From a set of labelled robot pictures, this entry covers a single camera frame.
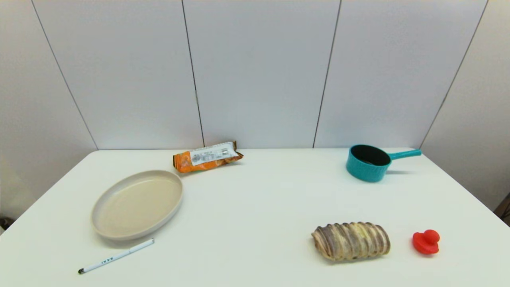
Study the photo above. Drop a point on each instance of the white pen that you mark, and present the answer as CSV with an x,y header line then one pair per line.
x,y
115,257

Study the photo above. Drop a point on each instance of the orange snack packet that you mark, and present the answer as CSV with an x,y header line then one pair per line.
x,y
207,159

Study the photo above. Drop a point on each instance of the teal saucepan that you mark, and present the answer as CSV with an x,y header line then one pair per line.
x,y
364,172

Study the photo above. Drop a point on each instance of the beige oval plate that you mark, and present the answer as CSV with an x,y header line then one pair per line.
x,y
137,205

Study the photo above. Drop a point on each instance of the striped bread loaf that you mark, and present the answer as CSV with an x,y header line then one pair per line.
x,y
350,241

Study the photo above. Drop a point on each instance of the red rubber duck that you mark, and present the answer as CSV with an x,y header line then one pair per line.
x,y
425,244

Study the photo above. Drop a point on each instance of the dark brown background object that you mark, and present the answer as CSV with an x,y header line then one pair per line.
x,y
505,211

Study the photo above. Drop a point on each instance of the dark grey background object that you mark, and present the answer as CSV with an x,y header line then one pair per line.
x,y
4,223

